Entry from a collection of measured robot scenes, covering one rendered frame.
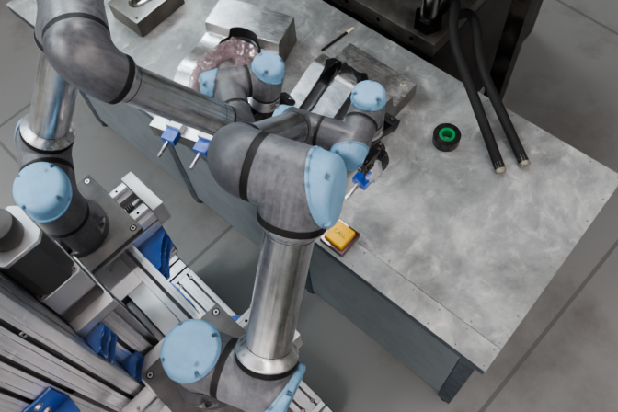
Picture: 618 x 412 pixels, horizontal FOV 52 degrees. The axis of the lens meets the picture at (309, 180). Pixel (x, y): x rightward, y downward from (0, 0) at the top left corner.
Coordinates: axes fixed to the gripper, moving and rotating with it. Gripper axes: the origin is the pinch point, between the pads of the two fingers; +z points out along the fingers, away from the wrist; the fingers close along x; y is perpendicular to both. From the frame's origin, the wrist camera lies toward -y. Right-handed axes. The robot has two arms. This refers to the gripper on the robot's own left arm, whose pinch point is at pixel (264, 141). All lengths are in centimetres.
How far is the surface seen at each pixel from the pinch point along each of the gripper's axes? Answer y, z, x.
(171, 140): 12.6, 12.4, -24.0
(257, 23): -32.7, 3.0, -32.4
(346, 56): -42.8, 2.6, -4.4
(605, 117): -152, 64, 73
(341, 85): -28.3, -3.9, 4.1
